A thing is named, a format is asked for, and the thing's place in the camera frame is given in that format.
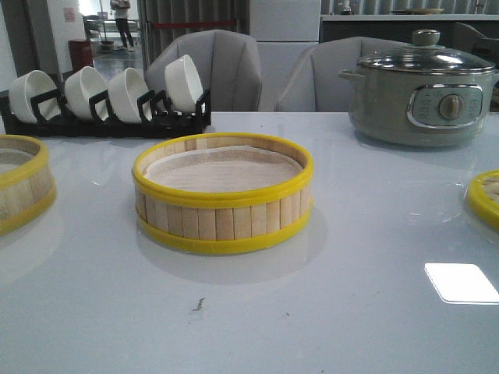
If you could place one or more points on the bamboo steamer basket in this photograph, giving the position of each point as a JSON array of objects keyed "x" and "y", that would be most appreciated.
[
  {"x": 223, "y": 222},
  {"x": 27, "y": 191}
]

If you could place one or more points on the yellow woven steamer lid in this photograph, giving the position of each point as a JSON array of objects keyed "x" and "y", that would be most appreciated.
[{"x": 482, "y": 197}]

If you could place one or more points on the white steamer liner cloth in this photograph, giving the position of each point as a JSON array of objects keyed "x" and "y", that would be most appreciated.
[{"x": 223, "y": 169}]

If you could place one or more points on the black dish rack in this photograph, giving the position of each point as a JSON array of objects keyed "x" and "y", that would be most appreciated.
[{"x": 158, "y": 120}]

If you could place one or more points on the white bowl right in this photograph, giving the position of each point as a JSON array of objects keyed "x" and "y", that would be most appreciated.
[{"x": 183, "y": 84}]

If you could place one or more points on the white bowl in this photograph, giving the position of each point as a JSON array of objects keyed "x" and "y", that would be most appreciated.
[
  {"x": 123, "y": 90},
  {"x": 79, "y": 87},
  {"x": 23, "y": 89},
  {"x": 183, "y": 84}
]

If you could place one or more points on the grey chair right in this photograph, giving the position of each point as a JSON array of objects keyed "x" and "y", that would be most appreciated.
[{"x": 314, "y": 84}]

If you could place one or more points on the grey chair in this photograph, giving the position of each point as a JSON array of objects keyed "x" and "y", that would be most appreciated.
[
  {"x": 314, "y": 84},
  {"x": 227, "y": 62}
]

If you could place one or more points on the grey chair left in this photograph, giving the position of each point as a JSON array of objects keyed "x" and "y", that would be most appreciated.
[{"x": 227, "y": 62}]

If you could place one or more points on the white cabinet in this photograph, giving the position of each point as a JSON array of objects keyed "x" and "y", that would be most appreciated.
[{"x": 283, "y": 30}]

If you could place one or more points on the grey electric cooking pot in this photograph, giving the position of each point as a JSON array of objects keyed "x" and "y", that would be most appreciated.
[{"x": 419, "y": 109}]

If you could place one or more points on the grey counter shelf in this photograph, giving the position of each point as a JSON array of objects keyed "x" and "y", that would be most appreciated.
[{"x": 400, "y": 27}]

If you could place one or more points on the red bin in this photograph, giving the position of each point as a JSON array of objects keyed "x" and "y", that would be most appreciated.
[{"x": 80, "y": 54}]

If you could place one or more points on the glass pot lid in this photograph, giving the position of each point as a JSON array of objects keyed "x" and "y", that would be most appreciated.
[{"x": 425, "y": 55}]

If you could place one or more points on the person in background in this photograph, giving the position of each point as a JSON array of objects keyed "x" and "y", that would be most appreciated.
[{"x": 121, "y": 15}]

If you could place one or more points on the white bowl far left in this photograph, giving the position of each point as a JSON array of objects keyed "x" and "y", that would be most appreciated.
[{"x": 23, "y": 89}]

